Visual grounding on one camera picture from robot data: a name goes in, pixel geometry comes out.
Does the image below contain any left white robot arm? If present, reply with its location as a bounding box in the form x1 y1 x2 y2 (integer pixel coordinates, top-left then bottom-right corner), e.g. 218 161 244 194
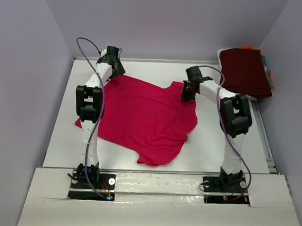
76 46 125 188

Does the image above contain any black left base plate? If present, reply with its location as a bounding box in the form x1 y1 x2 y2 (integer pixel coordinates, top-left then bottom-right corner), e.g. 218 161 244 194
67 171 117 201

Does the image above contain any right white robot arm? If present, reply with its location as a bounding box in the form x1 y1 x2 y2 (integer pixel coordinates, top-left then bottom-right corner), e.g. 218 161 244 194
181 65 252 193

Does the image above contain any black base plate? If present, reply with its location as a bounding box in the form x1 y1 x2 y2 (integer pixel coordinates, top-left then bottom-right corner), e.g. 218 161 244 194
198 176 250 205
67 171 117 201

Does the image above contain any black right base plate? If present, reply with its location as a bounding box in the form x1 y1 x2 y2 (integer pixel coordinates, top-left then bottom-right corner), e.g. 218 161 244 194
198 176 250 205

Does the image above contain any orange object behind stack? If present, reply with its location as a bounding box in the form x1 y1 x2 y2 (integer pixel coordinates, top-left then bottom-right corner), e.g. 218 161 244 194
241 46 253 50

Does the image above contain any dark red folded t-shirt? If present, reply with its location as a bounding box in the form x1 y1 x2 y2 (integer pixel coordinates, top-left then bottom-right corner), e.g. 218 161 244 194
218 48 274 100

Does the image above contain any teal orange item beside stack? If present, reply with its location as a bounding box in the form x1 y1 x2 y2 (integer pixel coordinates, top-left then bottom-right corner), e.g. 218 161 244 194
261 56 273 89

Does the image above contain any metal rail right side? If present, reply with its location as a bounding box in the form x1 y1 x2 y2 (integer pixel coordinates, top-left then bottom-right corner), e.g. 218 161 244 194
251 101 278 174

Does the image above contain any pink t-shirt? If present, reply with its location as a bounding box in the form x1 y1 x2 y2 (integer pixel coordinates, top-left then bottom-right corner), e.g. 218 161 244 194
73 73 200 168

